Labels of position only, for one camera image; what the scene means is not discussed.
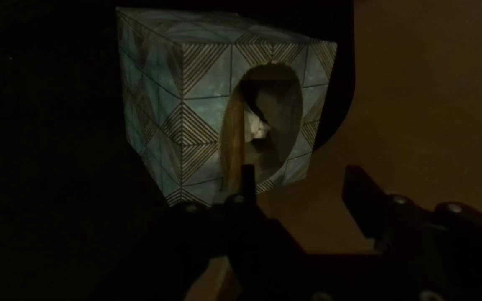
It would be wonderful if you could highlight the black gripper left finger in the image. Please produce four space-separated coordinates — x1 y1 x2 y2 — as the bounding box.
239 163 261 206

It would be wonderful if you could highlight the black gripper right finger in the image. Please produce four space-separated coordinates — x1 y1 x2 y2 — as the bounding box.
339 163 391 243

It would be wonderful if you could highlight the white tissue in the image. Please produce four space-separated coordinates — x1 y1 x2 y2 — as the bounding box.
242 108 271 151

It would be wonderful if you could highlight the blue patterned tissue box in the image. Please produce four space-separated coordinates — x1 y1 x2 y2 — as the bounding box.
113 6 339 210

